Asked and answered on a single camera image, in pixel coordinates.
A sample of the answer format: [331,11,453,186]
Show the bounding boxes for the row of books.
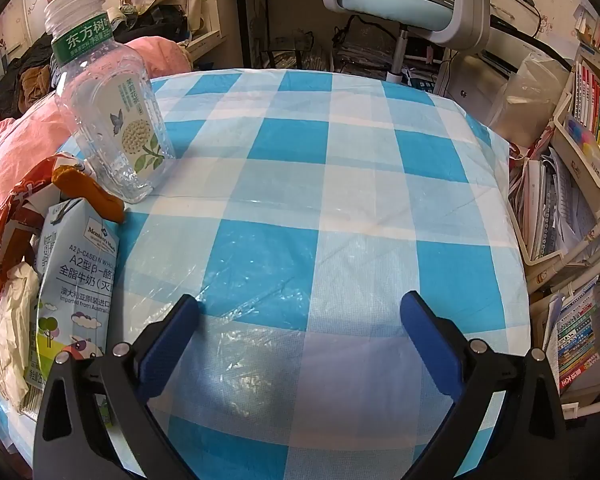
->
[570,62,600,148]

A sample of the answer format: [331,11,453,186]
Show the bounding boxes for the stack of workbooks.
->
[550,280,600,396]

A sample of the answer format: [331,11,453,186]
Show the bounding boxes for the milk carton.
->
[24,197,128,413]

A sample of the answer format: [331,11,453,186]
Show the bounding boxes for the red snack wrapper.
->
[0,152,86,306]

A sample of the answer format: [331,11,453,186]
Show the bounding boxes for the pink blanket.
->
[0,35,193,231]

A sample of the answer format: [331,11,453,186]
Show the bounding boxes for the black framed picture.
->
[236,0,270,68]

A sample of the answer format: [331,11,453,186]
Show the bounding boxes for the translucent plastic bag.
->
[490,52,573,148]

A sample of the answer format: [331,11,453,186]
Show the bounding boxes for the orange peel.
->
[51,162,127,224]

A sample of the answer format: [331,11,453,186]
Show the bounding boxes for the grey and blue desk chair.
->
[322,0,498,83]

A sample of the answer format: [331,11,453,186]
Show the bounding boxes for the white rack with book row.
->
[522,57,600,411]

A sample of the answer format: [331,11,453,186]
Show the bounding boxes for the pile of papers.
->
[510,155,598,263]

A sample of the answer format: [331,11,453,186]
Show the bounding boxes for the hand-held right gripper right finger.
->
[400,290,568,480]

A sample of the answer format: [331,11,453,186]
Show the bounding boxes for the brown garment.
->
[20,67,56,106]

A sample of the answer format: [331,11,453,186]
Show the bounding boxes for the blue checkered tablecloth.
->
[0,67,533,480]

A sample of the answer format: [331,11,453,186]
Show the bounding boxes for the clear plastic bottle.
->
[45,0,177,204]

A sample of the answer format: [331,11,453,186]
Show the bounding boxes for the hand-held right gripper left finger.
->
[32,294,201,480]

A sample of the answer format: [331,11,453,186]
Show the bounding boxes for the white tissue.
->
[0,262,43,411]

